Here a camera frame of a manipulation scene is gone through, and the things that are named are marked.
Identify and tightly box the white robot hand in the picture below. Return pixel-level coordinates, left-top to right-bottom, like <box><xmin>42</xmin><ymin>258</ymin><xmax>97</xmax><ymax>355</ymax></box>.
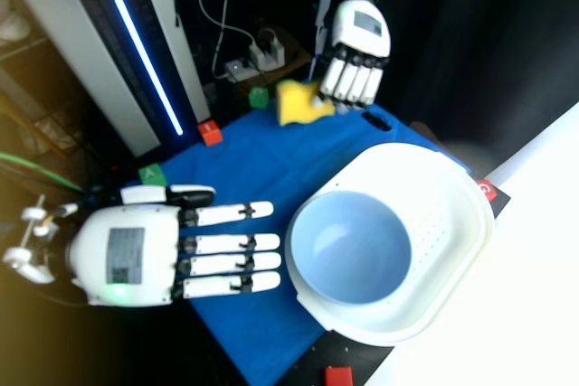
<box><xmin>67</xmin><ymin>184</ymin><xmax>282</xmax><ymax>308</ymax></box>
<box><xmin>312</xmin><ymin>0</ymin><xmax>394</xmax><ymax>111</ymax></box>

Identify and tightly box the yellow and green sponge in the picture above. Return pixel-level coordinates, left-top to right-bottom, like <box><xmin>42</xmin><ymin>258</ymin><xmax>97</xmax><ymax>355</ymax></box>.
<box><xmin>275</xmin><ymin>80</ymin><xmax>336</xmax><ymax>127</ymax></box>

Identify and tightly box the light blue bowl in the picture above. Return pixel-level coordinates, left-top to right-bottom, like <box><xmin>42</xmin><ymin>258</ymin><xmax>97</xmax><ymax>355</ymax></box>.
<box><xmin>289</xmin><ymin>190</ymin><xmax>412</xmax><ymax>306</ymax></box>

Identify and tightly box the green block letter Y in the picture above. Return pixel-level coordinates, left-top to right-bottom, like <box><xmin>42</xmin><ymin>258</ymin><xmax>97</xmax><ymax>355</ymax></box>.
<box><xmin>138</xmin><ymin>163</ymin><xmax>166</xmax><ymax>186</ymax></box>

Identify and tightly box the white power strip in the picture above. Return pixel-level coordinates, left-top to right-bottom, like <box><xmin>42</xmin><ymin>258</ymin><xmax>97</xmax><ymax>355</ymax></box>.
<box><xmin>247</xmin><ymin>28</ymin><xmax>287</xmax><ymax>70</ymax></box>

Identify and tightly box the green block letter C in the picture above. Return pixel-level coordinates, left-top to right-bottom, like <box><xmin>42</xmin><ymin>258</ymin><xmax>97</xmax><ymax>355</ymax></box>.
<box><xmin>247</xmin><ymin>86</ymin><xmax>269</xmax><ymax>109</ymax></box>

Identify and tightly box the white power adapter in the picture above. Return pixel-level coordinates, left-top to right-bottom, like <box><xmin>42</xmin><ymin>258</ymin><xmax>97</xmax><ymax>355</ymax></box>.
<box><xmin>224</xmin><ymin>59</ymin><xmax>254</xmax><ymax>82</ymax></box>

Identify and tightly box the red block letter I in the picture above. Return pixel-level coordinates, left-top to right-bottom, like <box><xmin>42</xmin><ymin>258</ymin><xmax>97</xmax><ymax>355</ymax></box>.
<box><xmin>197</xmin><ymin>120</ymin><xmax>223</xmax><ymax>146</ymax></box>

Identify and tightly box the blue table cloth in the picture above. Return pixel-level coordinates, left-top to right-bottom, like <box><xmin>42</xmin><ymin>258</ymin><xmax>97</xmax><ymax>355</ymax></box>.
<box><xmin>130</xmin><ymin>100</ymin><xmax>474</xmax><ymax>386</ymax></box>

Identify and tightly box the white column with blue light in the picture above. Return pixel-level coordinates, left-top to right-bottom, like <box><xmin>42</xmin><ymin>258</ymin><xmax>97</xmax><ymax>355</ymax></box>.
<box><xmin>0</xmin><ymin>0</ymin><xmax>212</xmax><ymax>159</ymax></box>

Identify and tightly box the red block letter G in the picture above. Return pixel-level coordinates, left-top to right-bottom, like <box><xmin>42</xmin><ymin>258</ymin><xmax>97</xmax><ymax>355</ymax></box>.
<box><xmin>475</xmin><ymin>177</ymin><xmax>498</xmax><ymax>202</ymax></box>

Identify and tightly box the white perforated oval basin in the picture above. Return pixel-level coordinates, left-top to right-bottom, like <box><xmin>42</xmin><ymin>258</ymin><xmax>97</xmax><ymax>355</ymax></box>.
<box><xmin>287</xmin><ymin>141</ymin><xmax>497</xmax><ymax>346</ymax></box>

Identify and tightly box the plain red block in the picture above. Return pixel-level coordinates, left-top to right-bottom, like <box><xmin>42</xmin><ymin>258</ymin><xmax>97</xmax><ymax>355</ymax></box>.
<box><xmin>324</xmin><ymin>365</ymin><xmax>355</xmax><ymax>386</ymax></box>

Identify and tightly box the green robot cable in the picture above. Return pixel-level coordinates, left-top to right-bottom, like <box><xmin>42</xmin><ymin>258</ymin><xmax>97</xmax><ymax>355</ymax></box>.
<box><xmin>0</xmin><ymin>150</ymin><xmax>85</xmax><ymax>193</ymax></box>

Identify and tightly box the white cable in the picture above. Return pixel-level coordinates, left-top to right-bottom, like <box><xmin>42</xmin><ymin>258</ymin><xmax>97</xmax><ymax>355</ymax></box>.
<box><xmin>197</xmin><ymin>0</ymin><xmax>261</xmax><ymax>84</ymax></box>

